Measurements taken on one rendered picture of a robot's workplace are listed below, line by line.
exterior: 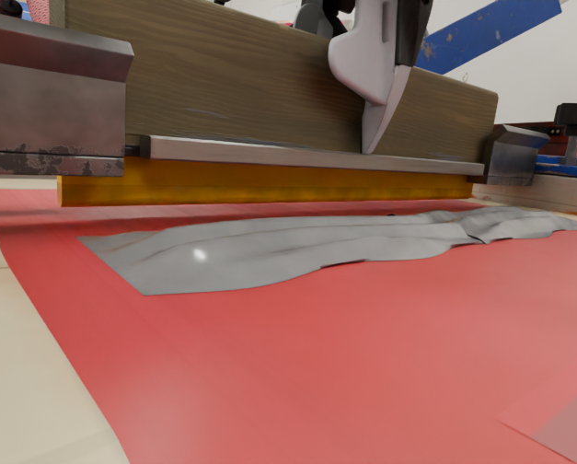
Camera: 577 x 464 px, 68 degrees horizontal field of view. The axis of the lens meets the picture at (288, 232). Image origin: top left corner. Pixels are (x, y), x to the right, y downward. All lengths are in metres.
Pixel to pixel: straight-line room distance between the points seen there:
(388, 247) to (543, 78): 2.26
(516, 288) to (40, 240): 0.17
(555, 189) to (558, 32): 1.98
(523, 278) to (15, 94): 0.20
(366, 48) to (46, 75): 0.17
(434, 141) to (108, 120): 0.25
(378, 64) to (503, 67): 2.25
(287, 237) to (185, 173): 0.08
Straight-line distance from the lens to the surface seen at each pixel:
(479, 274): 0.18
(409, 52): 0.28
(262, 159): 0.23
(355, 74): 0.26
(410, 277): 0.16
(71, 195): 0.21
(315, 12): 0.32
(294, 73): 0.25
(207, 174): 0.24
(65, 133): 0.19
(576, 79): 2.38
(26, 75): 0.19
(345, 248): 0.17
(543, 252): 0.25
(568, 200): 0.50
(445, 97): 0.37
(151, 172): 0.22
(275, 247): 0.16
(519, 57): 2.50
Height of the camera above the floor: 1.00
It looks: 12 degrees down
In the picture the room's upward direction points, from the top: 5 degrees clockwise
